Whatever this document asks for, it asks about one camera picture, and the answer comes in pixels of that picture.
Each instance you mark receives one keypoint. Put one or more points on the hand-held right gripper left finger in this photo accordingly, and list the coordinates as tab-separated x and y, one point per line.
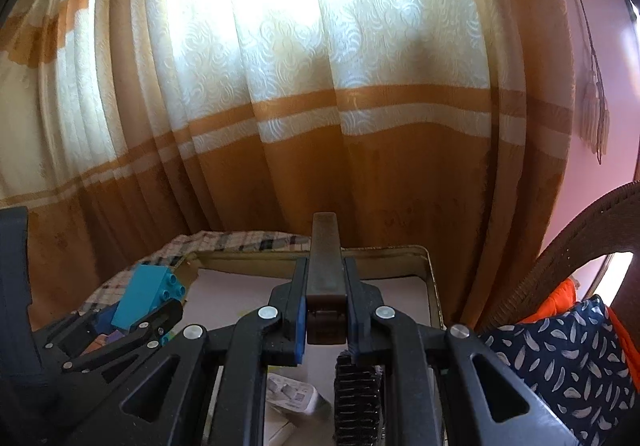
300	326

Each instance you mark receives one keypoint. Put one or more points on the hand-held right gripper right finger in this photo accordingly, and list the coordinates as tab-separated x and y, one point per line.
355	326

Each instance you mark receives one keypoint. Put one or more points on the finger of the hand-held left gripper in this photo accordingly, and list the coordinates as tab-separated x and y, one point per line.
145	333
82	331

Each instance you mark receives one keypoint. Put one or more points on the blue toy brick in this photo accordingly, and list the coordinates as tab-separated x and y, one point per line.
145	291

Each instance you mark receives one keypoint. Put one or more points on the dark grey whetstone bar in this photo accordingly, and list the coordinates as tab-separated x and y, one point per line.
325	266

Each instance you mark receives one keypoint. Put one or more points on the white plug charger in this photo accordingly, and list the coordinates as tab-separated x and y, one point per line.
292	393

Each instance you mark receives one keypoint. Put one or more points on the purple block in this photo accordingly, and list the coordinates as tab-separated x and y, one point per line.
114	338

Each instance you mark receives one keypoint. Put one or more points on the black ridged tyre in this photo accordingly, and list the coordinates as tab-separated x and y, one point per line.
356	396

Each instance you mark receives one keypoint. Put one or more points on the checked tablecloth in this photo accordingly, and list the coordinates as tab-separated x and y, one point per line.
225	240

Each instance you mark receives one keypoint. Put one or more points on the navy feather print cushion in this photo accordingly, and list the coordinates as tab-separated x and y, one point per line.
565	366

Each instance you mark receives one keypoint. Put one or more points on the wicker chair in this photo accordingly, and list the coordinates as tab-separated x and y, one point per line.
575	231

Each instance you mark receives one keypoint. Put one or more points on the cream and orange curtain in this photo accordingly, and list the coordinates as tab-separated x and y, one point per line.
300	76

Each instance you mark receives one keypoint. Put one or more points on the curtain tieback tassel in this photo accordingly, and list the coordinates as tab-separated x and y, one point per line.
595	116

